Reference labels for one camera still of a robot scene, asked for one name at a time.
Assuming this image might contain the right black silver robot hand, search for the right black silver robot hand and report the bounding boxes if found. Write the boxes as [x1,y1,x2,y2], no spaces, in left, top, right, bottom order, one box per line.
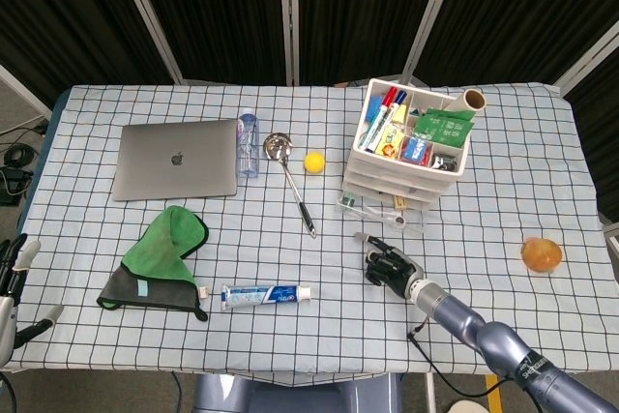
[354,232,427,300]

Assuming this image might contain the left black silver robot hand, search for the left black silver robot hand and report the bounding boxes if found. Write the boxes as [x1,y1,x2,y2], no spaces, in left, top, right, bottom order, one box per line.
[0,233,66,370]

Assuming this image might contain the clear bottom drawer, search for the clear bottom drawer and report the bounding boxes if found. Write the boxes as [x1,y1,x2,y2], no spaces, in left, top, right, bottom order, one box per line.
[336,190,427,236]

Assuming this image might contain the clear plastic drawer unit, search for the clear plastic drawer unit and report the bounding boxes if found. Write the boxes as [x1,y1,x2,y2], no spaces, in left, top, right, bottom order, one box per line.
[340,77,476,212]

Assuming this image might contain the blue checked tablecloth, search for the blue checked tablecloth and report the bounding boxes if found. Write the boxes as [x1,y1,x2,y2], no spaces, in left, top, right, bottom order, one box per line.
[0,82,612,376]

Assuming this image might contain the black binder clips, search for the black binder clips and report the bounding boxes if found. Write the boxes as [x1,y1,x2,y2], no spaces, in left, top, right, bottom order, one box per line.
[430,153,458,173]

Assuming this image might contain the blue plastic packet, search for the blue plastic packet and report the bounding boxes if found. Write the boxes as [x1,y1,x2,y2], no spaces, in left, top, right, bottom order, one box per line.
[399,135,433,165]

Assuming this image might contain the yellow snack packet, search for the yellow snack packet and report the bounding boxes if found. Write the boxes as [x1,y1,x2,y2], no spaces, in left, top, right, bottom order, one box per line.
[374,123,408,160]

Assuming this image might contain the yellow ball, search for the yellow ball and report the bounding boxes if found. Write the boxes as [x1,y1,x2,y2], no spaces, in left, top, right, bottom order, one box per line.
[303,150,327,174]

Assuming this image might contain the blue white toothpaste tube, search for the blue white toothpaste tube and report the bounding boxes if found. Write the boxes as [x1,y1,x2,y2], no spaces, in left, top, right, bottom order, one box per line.
[220,283,313,313]

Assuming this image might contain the orange round fruit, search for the orange round fruit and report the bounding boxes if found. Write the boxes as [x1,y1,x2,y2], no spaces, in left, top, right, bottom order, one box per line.
[520,236,564,274]

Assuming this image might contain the green foil packet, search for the green foil packet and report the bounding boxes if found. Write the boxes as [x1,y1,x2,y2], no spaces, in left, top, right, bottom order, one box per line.
[413,107,478,149]

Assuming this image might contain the grey robot torso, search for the grey robot torso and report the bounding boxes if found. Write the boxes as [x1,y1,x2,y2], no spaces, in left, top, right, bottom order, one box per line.
[192,371,405,413]

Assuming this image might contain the blue eraser block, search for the blue eraser block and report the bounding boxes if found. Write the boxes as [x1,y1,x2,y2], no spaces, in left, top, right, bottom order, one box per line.
[366,97,386,124]

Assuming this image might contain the green grey microfibre cloth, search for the green grey microfibre cloth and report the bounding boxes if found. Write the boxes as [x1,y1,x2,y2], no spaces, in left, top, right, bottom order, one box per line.
[96,205,211,323]

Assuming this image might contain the blue cap whiteboard marker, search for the blue cap whiteboard marker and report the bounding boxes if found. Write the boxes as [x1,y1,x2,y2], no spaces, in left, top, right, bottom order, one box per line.
[367,90,409,154]

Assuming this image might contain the red cap whiteboard marker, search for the red cap whiteboard marker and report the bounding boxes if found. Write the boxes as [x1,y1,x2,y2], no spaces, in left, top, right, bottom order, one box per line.
[361,87,399,151]

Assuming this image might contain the cardboard tube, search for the cardboard tube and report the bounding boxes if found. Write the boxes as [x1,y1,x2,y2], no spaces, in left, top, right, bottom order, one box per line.
[442,88,487,117]

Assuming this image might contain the clear plastic water bottle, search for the clear plastic water bottle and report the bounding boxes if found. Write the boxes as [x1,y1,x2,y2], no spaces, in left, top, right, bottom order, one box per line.
[236,111,261,180]

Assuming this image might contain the grey closed laptop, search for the grey closed laptop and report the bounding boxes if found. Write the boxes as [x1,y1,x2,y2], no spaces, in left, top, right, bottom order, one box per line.
[111,118,240,203]

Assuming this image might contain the black folding screen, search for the black folding screen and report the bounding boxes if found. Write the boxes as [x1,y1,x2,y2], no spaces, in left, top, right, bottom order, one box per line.
[0,0,619,112]

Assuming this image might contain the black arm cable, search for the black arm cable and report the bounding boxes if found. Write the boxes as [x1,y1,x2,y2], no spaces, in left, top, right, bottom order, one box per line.
[407,316,490,386]

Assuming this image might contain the black floor cables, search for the black floor cables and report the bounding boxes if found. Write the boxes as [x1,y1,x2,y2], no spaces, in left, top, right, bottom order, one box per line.
[0,125,49,207]

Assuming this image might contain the steel ladle black handle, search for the steel ladle black handle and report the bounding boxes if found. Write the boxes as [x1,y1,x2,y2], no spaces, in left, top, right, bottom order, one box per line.
[262,133,318,240]

